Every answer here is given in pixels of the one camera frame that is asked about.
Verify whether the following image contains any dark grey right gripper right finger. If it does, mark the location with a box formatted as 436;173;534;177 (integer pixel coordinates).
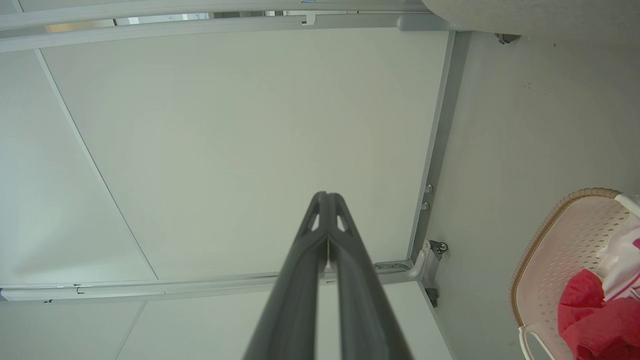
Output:
328;192;414;360

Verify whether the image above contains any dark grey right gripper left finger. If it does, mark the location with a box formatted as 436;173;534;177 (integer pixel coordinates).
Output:
243;191;330;360

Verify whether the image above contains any red jersey garment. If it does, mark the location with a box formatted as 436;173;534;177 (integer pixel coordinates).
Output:
562;297;640;360
558;269;607;333

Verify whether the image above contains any white cloth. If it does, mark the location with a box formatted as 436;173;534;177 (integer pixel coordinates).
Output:
595;212;640;303

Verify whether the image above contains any cream perforated laundry basket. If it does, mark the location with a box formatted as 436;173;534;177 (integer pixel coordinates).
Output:
509;187;640;360

